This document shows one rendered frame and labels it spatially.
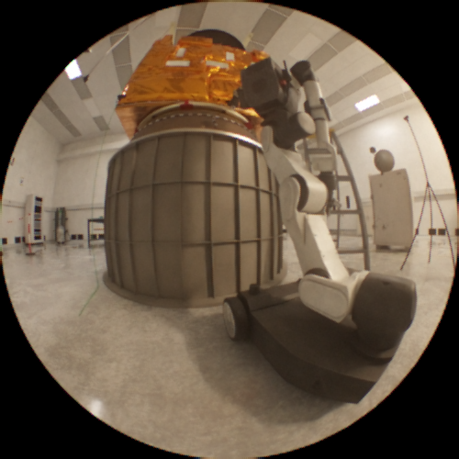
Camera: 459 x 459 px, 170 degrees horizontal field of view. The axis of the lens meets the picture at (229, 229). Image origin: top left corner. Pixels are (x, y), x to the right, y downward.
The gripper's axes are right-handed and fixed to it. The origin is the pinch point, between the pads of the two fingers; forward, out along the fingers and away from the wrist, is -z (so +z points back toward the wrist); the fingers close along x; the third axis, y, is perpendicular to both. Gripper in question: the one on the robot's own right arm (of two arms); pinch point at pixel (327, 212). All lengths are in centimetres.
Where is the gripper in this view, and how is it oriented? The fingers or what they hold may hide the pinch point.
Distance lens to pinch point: 79.3
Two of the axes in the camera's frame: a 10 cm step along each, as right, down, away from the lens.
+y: -7.2, -1.2, 6.8
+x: 6.9, -2.9, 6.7
